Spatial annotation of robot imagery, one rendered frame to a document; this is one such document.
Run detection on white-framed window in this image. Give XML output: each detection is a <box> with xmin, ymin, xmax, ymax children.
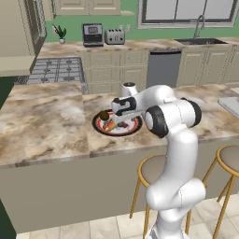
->
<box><xmin>136</xmin><ymin>0</ymin><xmax>239</xmax><ymax>30</ymax></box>

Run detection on beige drawer cupboard run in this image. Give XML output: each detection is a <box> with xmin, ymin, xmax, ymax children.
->
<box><xmin>80</xmin><ymin>49</ymin><xmax>150</xmax><ymax>95</ymax></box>

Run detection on large black-rimmed plate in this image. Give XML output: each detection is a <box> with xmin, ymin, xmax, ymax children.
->
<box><xmin>91</xmin><ymin>108</ymin><xmax>144</xmax><ymax>137</ymax></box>

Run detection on black coffee machine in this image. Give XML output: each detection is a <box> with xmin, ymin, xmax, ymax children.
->
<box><xmin>81</xmin><ymin>22</ymin><xmax>105</xmax><ymax>48</ymax></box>

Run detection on beige wall cupboards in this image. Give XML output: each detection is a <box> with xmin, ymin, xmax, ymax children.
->
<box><xmin>50</xmin><ymin>0</ymin><xmax>135</xmax><ymax>17</ymax></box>

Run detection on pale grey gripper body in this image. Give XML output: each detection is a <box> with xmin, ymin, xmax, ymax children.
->
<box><xmin>112</xmin><ymin>110</ymin><xmax>143</xmax><ymax>125</ymax></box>

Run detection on grey dishwasher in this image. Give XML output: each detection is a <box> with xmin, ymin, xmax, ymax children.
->
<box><xmin>146</xmin><ymin>49</ymin><xmax>183</xmax><ymax>90</ymax></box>

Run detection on beige sink cupboard run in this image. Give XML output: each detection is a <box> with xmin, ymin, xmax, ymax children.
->
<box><xmin>176</xmin><ymin>44</ymin><xmax>239</xmax><ymax>89</ymax></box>

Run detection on beige range hood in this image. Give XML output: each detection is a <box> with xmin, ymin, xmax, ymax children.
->
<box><xmin>0</xmin><ymin>0</ymin><xmax>48</xmax><ymax>77</ymax></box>

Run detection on black sink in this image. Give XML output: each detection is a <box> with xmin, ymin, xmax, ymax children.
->
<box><xmin>174</xmin><ymin>37</ymin><xmax>230</xmax><ymax>47</ymax></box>

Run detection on silver tap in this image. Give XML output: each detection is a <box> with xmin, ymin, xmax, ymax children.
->
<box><xmin>192</xmin><ymin>14</ymin><xmax>206</xmax><ymax>40</ymax></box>

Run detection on yellow-legged round stool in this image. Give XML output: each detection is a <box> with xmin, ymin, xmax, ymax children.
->
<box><xmin>129</xmin><ymin>154</ymin><xmax>208</xmax><ymax>239</ymax></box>
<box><xmin>202</xmin><ymin>144</ymin><xmax>239</xmax><ymax>239</ymax></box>

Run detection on silver toaster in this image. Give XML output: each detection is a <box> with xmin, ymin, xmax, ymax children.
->
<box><xmin>104</xmin><ymin>28</ymin><xmax>126</xmax><ymax>46</ymax></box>

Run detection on brown round mushroom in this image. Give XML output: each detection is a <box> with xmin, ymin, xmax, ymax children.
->
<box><xmin>98</xmin><ymin>111</ymin><xmax>110</xmax><ymax>122</ymax></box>

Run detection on potted green plant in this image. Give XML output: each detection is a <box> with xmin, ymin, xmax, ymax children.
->
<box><xmin>51</xmin><ymin>23</ymin><xmax>68</xmax><ymax>45</ymax></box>

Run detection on grey gas hob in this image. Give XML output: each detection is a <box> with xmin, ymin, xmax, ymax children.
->
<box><xmin>13</xmin><ymin>56</ymin><xmax>87</xmax><ymax>86</ymax></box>

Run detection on orange hot dog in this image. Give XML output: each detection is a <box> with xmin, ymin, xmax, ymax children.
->
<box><xmin>103</xmin><ymin>121</ymin><xmax>118</xmax><ymax>132</ymax></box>

